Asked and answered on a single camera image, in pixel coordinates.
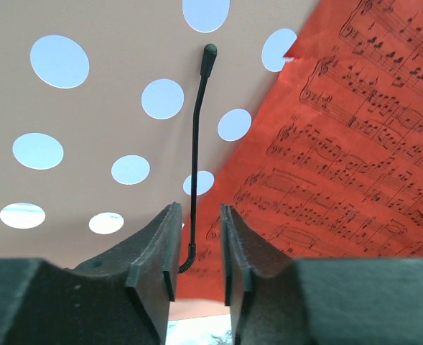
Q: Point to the pink music stand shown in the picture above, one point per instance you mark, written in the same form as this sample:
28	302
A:
96	102

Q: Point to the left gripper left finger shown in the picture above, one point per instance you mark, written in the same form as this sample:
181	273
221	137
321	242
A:
120	296

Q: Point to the red sheet music page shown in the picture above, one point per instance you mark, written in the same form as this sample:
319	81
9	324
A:
332	165

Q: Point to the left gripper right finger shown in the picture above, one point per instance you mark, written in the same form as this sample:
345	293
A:
275	299

